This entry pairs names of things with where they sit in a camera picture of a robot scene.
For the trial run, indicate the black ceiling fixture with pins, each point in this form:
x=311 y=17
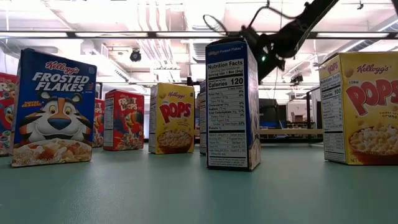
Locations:
x=297 y=79

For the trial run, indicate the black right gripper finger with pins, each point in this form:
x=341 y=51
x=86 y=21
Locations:
x=267 y=70

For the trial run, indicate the yellow Corn Pops cereal box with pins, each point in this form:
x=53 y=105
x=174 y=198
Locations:
x=367 y=109
x=174 y=118

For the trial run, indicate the black overhead frame beam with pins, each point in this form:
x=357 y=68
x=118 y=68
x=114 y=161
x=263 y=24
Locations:
x=93 y=35

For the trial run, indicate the brown cardboard box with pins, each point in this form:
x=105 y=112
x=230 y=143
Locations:
x=297 y=118

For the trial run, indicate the black ceiling spotlight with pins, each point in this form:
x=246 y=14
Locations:
x=135 y=56

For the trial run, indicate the ribbed silver ventilation duct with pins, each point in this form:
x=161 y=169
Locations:
x=199 y=51

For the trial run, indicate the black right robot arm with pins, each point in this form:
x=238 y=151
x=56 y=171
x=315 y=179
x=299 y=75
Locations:
x=298 y=28

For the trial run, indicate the red Froot Loops cereal box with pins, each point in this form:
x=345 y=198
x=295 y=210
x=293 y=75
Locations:
x=6 y=102
x=127 y=121
x=99 y=124

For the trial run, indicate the wooden shelf with black frame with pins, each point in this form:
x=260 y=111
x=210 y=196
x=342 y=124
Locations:
x=289 y=132

